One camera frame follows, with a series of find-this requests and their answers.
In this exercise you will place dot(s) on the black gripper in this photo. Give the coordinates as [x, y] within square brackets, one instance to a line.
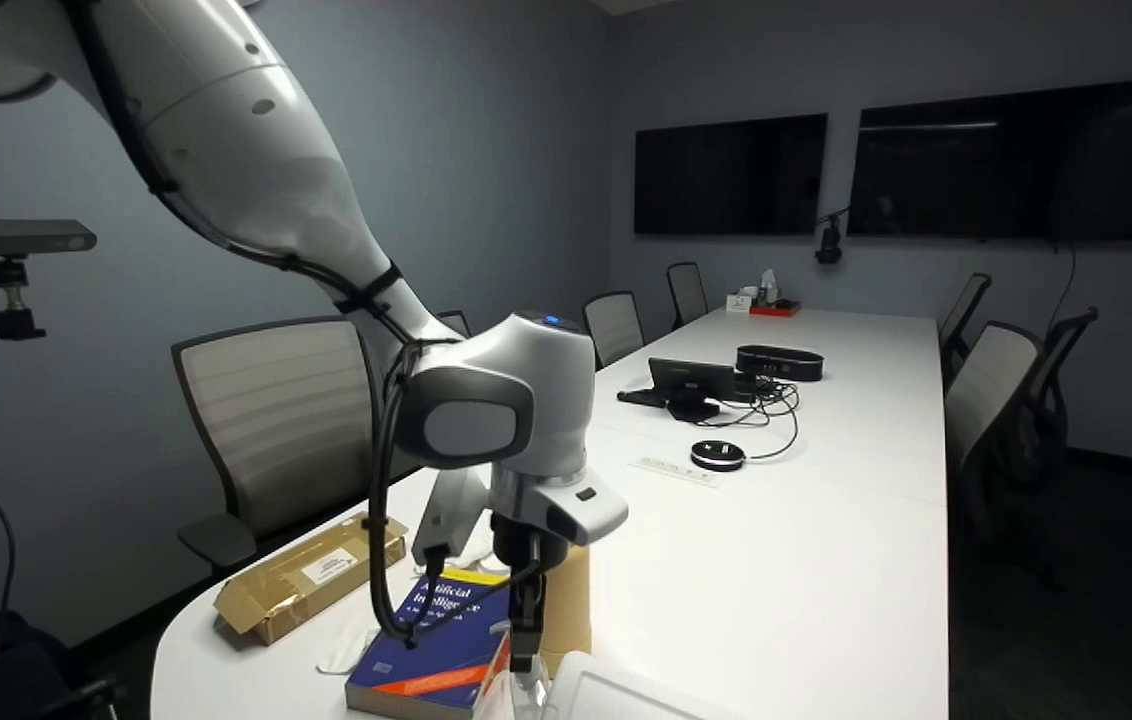
[521, 565]

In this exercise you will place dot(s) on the clear hand sanitizer bottle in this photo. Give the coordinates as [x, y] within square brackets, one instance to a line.
[530, 694]

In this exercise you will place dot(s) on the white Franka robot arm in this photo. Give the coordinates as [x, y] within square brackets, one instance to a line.
[270, 184]

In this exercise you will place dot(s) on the clear plastic container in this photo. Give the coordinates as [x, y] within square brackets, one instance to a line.
[624, 694]

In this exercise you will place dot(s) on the tan insulated bottle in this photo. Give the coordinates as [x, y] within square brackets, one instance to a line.
[574, 607]

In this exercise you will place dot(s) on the blue textbook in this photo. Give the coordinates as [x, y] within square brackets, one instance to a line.
[437, 644]

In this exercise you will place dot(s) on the white paper scrap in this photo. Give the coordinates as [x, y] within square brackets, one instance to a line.
[335, 661]

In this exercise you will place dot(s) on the open cardboard box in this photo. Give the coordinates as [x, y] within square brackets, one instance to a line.
[286, 586]

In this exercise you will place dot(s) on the round black speakerphone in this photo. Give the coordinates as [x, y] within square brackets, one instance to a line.
[717, 454]

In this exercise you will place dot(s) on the black touch console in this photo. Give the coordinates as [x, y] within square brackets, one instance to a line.
[697, 377]

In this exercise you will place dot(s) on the black video bar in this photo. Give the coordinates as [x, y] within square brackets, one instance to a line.
[781, 362]

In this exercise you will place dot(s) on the small white box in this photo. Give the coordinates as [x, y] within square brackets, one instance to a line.
[737, 300]

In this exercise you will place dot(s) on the red tray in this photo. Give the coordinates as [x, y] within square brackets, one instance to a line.
[772, 309]

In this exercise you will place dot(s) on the small white bottle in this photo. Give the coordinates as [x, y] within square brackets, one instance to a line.
[769, 286]

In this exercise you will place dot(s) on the black webcam on stand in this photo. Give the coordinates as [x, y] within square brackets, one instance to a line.
[830, 241]

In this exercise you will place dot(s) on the black equipment base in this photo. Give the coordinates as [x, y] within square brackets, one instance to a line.
[4, 666]

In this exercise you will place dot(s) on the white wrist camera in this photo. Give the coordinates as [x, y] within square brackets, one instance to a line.
[446, 515]

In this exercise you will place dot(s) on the smaller wall television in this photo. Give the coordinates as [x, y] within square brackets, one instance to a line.
[730, 175]

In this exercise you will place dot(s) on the black stereo camera bar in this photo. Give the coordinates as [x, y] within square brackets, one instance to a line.
[4, 239]

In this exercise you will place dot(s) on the larger wall television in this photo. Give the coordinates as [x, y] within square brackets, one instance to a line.
[1015, 160]

